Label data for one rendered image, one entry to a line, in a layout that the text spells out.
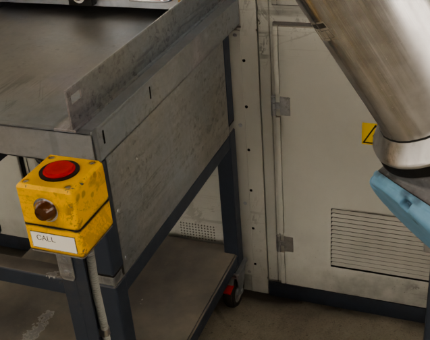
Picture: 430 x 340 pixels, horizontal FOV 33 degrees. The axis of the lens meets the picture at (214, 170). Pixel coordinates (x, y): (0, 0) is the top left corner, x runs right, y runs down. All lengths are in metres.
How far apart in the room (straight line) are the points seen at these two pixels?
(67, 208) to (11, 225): 1.48
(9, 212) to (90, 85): 1.21
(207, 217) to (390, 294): 0.52
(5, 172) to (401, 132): 1.63
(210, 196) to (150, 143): 0.62
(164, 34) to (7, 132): 0.37
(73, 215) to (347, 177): 1.00
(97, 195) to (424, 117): 0.41
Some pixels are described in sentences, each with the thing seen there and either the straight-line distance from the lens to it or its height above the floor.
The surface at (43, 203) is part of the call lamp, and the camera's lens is 0.88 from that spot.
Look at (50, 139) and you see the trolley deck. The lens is 1.15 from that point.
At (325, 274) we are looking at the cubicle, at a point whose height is 0.12.
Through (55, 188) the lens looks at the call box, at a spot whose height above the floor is 0.90.
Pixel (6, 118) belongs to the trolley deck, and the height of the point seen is 0.85.
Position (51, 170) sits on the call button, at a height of 0.91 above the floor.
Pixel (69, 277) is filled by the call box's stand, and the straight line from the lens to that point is 0.97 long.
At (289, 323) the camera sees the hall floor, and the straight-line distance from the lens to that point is 1.98.
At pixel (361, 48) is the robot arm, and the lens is 0.69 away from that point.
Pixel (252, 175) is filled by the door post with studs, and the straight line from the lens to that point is 1.86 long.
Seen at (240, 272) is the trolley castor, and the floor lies 0.13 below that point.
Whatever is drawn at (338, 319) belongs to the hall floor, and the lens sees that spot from 1.99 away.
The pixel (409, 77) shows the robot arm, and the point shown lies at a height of 1.05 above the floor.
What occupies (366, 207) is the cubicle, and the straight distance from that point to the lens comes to 1.79.
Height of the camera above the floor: 1.33
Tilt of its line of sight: 30 degrees down
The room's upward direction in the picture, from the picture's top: 5 degrees counter-clockwise
